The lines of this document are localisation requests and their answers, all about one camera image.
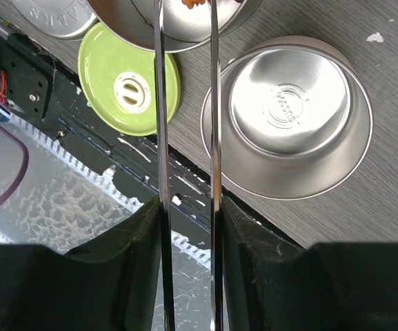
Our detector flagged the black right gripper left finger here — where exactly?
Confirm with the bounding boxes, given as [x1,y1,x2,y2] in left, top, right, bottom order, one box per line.
[0,198,161,330]

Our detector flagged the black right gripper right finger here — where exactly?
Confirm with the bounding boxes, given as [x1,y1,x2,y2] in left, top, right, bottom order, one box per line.
[222,198,398,330]

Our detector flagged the small steel bowl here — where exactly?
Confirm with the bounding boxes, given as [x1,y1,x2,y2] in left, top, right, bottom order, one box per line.
[200,35,374,201]

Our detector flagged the green round lid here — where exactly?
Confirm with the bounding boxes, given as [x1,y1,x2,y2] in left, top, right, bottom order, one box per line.
[77,21,181,137]

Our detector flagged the large round steel tin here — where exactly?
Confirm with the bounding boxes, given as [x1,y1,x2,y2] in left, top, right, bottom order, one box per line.
[88,0,263,53]

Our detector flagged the round steel lid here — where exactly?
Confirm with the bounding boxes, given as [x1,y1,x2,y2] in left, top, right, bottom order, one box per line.
[12,0,97,40]

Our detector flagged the orange food piece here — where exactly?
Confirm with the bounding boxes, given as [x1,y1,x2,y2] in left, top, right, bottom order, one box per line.
[181,0,207,9]

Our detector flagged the white cable duct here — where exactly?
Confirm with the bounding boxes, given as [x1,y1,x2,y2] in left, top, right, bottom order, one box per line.
[0,103,213,273]

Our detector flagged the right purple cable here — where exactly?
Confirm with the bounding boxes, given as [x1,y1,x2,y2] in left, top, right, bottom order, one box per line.
[0,82,30,218]

